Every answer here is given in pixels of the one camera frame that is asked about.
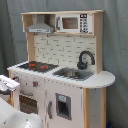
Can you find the left red oven knob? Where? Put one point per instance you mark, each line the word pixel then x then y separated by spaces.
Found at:
pixel 16 78

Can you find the grey range hood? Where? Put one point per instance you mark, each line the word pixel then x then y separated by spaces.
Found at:
pixel 40 26

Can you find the right red oven knob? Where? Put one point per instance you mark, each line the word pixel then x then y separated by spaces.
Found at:
pixel 35 84

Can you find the red oven knob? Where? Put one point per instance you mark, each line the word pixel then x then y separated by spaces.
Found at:
pixel 16 78
pixel 35 84

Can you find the grey cabinet door handle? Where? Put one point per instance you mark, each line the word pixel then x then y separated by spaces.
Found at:
pixel 49 109

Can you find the grey ice dispenser panel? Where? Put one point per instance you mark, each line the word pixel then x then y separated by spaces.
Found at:
pixel 63 106

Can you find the black toy faucet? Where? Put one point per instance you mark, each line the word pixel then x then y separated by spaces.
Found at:
pixel 82 63

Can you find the grey toy sink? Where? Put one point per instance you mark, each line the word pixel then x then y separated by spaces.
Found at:
pixel 73 74

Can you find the toy microwave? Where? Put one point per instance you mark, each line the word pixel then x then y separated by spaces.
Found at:
pixel 74 23

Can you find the black toy stovetop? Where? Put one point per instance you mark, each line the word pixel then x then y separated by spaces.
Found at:
pixel 38 66

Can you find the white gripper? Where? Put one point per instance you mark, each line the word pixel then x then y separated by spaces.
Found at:
pixel 8 88

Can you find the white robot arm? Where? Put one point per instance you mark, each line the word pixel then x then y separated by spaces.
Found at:
pixel 9 116

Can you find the wooden toy kitchen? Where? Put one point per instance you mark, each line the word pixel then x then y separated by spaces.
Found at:
pixel 88 97

